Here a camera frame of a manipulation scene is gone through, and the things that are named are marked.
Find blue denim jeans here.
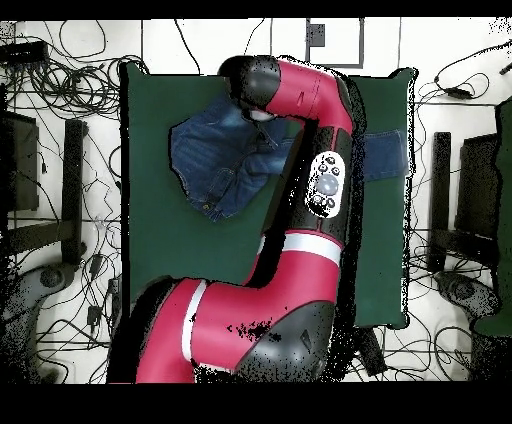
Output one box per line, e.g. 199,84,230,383
168,93,410,223

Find dark green table cloth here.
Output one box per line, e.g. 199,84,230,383
119,61,419,331

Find black power strip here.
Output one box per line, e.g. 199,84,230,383
0,40,50,64
355,326,388,377
107,277,124,321

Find black stand base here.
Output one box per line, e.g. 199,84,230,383
5,118,88,267
427,131,501,275

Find grey wheeled chair base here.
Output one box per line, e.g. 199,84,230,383
0,261,79,383
434,270,501,321

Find black box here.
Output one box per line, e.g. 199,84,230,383
454,133,501,238
0,110,40,213

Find dark green spare cloth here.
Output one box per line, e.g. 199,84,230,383
473,97,512,337

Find grey square floor frame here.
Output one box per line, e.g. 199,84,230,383
304,17,366,70

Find black cable tangle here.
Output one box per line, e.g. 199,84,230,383
3,19,147,121

